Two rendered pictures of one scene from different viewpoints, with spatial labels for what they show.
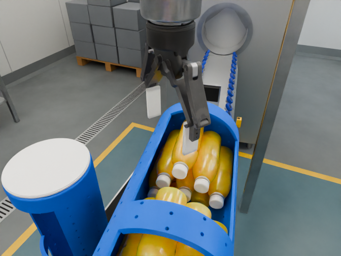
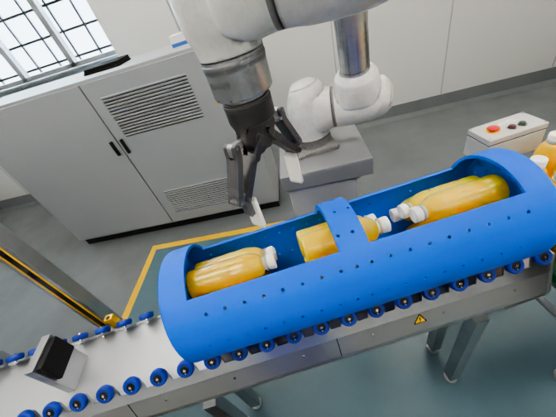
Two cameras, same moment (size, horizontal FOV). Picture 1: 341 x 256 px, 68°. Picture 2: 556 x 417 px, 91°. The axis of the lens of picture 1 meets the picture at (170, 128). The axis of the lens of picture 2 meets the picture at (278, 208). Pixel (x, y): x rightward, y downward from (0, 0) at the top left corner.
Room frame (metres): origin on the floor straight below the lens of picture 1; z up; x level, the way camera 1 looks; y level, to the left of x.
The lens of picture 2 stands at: (0.51, 0.42, 1.67)
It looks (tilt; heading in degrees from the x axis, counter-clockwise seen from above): 40 degrees down; 257
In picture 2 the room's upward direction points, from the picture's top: 19 degrees counter-clockwise
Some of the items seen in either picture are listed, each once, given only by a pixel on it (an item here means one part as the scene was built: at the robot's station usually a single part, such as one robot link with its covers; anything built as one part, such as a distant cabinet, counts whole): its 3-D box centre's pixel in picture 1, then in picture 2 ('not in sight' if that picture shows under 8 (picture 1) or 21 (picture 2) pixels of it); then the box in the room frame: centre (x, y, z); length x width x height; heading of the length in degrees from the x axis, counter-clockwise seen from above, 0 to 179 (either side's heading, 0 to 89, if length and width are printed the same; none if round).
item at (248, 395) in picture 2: not in sight; (237, 384); (0.82, -0.19, 0.31); 0.06 x 0.06 x 0.63; 76
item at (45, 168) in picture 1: (47, 164); not in sight; (0.62, 0.42, 1.03); 0.28 x 0.28 x 0.01
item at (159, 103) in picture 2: not in sight; (147, 155); (0.92, -2.20, 0.72); 2.15 x 0.54 x 1.45; 156
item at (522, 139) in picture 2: not in sight; (503, 138); (-0.45, -0.11, 1.05); 0.20 x 0.10 x 0.10; 166
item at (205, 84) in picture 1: (209, 98); (61, 363); (1.11, -0.19, 1.00); 0.10 x 0.04 x 0.15; 76
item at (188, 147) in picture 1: (191, 136); (293, 168); (0.35, -0.04, 1.37); 0.03 x 0.01 x 0.07; 121
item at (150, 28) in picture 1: (170, 49); (254, 123); (0.40, 0.00, 1.50); 0.08 x 0.07 x 0.09; 31
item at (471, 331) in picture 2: not in sight; (462, 351); (-0.10, 0.18, 0.31); 0.06 x 0.06 x 0.63; 76
